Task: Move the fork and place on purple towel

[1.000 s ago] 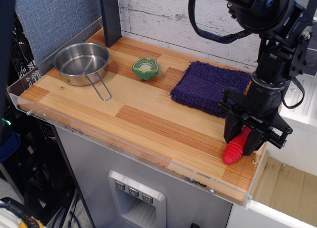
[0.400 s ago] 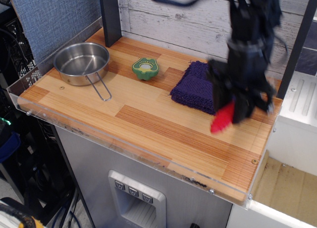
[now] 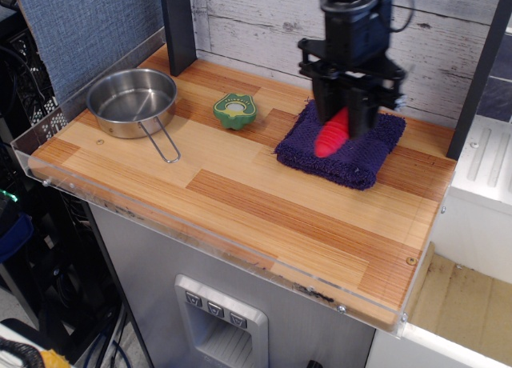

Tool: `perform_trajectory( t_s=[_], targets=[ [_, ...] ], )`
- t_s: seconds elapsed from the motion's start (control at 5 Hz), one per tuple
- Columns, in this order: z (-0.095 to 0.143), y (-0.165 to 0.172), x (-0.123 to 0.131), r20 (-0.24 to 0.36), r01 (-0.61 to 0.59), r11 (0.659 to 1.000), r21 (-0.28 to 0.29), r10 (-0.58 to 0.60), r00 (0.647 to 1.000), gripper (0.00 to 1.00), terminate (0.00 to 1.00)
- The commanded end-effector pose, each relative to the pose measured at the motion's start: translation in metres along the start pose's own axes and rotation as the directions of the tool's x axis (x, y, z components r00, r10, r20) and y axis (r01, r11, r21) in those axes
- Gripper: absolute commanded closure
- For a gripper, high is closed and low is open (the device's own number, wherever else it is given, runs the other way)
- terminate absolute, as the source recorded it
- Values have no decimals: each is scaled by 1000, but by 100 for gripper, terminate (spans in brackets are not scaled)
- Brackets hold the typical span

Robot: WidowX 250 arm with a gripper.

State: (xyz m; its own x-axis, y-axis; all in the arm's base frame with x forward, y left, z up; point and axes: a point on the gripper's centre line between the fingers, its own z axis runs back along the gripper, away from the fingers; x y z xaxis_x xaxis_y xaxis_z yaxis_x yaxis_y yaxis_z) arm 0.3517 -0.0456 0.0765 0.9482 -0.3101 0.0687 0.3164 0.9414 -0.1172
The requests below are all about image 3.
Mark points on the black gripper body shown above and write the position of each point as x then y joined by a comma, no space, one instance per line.
357,37

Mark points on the yellow black tool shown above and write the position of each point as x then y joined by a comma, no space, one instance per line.
19,354

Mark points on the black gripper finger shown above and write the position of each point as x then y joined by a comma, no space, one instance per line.
330,95
362,111

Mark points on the clear acrylic table guard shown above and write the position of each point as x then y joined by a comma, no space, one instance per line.
229,196

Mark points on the white side counter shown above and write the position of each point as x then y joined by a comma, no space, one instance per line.
461,303

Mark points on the green toy avocado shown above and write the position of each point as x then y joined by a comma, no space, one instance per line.
234,111

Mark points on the small blue cloth mat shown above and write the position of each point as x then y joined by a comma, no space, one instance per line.
355,165

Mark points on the blue fabric panel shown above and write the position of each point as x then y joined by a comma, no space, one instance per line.
79,39

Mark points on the red handled metal fork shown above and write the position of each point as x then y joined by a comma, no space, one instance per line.
334,139

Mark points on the black left post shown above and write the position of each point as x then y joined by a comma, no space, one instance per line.
179,32

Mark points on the silver toy fridge cabinet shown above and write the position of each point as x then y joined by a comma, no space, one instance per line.
193,309

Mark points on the black crate rack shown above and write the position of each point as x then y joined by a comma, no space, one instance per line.
27,95

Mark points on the stainless steel pan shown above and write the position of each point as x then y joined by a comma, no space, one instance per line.
135,103

